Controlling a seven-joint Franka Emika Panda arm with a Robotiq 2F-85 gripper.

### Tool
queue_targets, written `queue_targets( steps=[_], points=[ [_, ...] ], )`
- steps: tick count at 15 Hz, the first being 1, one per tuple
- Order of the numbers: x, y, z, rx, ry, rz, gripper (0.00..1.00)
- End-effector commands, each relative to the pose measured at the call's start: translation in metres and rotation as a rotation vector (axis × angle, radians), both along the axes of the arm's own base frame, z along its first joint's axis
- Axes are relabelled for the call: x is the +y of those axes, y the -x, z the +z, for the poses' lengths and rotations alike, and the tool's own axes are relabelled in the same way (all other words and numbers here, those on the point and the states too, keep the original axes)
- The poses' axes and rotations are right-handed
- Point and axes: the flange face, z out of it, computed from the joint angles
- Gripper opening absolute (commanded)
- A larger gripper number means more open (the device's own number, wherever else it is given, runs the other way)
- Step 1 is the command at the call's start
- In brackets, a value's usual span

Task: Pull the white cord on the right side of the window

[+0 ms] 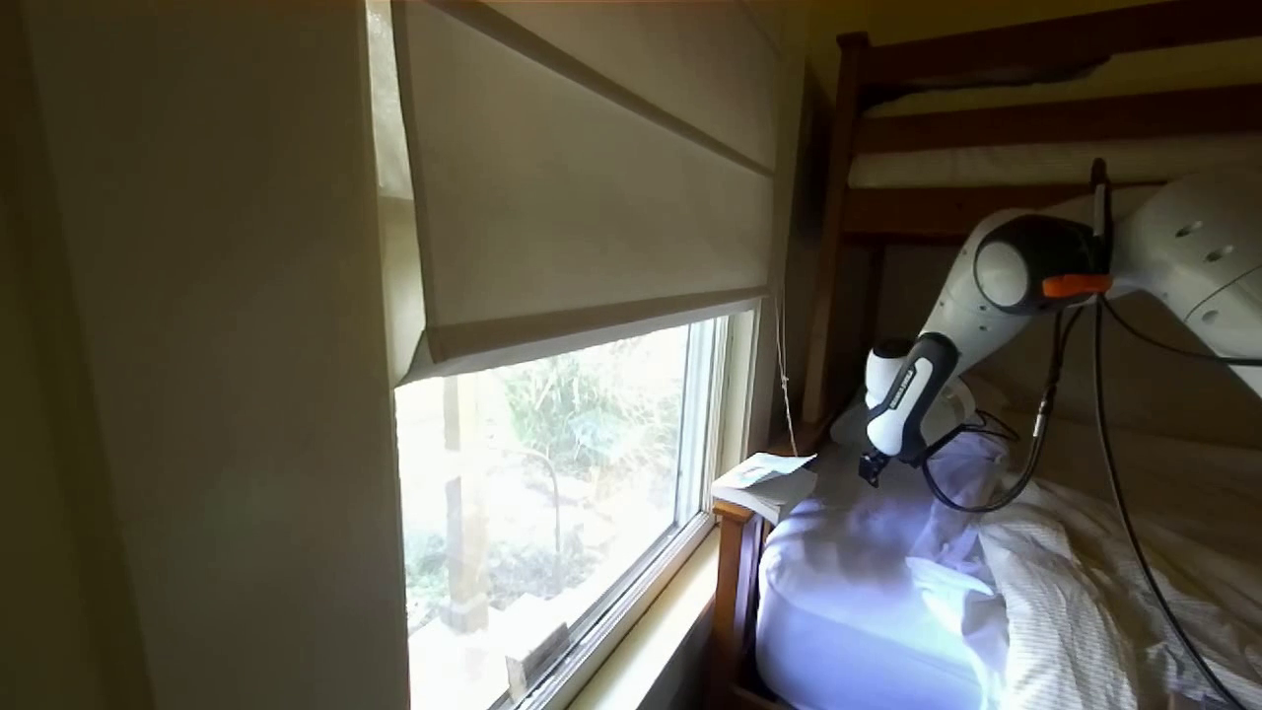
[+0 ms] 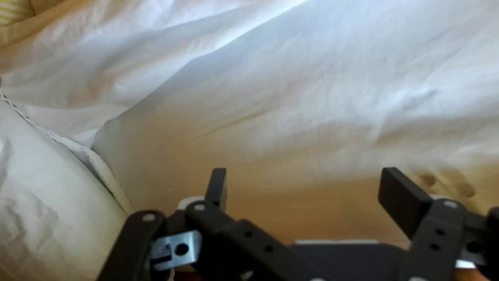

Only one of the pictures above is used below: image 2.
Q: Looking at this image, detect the white pillow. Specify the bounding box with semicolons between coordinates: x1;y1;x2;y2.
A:
0;91;134;281

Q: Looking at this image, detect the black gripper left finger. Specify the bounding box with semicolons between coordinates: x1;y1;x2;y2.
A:
97;167;334;281

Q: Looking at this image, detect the cream white duvet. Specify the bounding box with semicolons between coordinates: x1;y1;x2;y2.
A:
0;0;499;247

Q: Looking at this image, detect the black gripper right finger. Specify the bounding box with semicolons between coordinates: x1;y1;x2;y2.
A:
376;166;499;281

